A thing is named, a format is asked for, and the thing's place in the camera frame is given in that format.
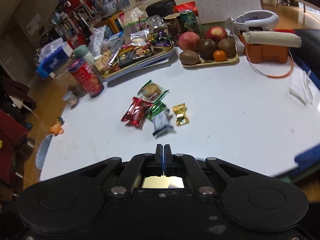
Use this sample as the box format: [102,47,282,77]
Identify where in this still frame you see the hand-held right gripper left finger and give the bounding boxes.
[75,144,164,197]

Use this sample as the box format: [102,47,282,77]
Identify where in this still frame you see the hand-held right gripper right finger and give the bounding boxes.
[164,144,253,196]

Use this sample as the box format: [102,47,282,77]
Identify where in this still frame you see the gold metal tray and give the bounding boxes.
[136,175,186,189]

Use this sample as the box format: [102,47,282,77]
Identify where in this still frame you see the white green snack packet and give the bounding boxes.
[151,110,177,139]

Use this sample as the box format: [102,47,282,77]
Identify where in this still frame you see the gold foil candy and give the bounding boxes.
[171,103,190,126]

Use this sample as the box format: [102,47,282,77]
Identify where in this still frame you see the green foil candy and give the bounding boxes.
[145,101,168,121]

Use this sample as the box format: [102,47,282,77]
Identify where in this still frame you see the red snack packet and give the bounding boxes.
[121,96,154,130]

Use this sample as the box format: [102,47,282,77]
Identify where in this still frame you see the clear green cookie packet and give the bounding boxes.
[138,79,170,101]

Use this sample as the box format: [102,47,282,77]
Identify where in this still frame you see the white flat tray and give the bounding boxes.
[102,56,169,82]

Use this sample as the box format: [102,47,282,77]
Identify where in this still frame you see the brown kiwi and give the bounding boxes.
[217,38,237,59]
[179,50,201,66]

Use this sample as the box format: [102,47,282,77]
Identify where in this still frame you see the black chocolate box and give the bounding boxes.
[117,48,151,68]

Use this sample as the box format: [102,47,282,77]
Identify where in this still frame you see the beige fruit tray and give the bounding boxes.
[181,53,240,68]

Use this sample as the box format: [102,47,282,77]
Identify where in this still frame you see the gold tray of sweets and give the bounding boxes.
[101,38,175,81]

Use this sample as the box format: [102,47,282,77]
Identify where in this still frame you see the small grey-lid jar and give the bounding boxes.
[62,90,79,109]

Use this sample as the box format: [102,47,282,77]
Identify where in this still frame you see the red tin can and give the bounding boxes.
[68,58,104,99]

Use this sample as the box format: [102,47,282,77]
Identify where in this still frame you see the orange peel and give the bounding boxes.
[49,116,65,136]

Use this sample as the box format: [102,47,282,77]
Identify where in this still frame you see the brown glass jar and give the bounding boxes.
[67,83,87,98]

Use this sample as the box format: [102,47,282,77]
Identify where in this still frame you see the beige snack packet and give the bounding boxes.
[95,50,112,72]

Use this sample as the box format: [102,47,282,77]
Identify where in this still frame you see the small tangerine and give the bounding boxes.
[213,50,228,62]

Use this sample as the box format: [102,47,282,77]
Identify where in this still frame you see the dark passion fruit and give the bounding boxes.
[198,38,218,61]

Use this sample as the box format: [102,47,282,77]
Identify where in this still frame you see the red apple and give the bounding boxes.
[205,26,228,43]
[178,31,201,51]

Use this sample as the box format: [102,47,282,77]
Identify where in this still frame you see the purple wrapped candies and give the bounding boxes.
[150,30,172,47]

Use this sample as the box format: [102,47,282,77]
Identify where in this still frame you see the small blue box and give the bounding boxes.
[108,32,125,42]

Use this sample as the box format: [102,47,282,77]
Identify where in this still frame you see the brown paper cup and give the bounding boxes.
[163,13,182,47]

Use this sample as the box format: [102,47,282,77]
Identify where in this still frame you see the green-lid tumbler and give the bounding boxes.
[72,45,95,64]

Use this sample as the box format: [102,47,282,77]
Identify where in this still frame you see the clear plastic bag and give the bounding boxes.
[88,25,107,56]

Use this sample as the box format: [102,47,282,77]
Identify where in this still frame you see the clear glass jar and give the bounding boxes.
[147,15,167,34]

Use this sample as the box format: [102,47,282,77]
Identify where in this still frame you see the green drink can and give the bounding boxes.
[179,9,202,39]

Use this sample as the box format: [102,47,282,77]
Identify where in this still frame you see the tree print zip bag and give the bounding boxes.
[118,7,149,43]

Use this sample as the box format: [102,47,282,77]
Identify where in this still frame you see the blue tissue box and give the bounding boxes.
[35,38,74,80]

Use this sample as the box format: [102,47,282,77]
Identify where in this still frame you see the yellow side table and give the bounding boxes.
[96,11,126,33]

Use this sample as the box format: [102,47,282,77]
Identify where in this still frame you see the clear plastic wrapper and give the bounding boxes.
[289,70,314,105]

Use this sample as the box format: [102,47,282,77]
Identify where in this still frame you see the black round stool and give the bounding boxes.
[145,0,179,18]

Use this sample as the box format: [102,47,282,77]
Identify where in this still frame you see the red gift bag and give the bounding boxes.
[173,2,198,14]

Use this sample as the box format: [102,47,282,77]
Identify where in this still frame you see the cream cloth roll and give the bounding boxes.
[242,30,303,49]

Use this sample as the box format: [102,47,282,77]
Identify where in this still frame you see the bookshelf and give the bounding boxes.
[48,0,101,43]

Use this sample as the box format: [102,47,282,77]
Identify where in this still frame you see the white desk calendar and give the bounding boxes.
[190,0,262,24]

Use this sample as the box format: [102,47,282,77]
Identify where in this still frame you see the black leather chair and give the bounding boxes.
[288,28,320,63]

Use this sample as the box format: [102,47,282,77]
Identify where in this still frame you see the orange cable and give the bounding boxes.
[246,46,294,78]

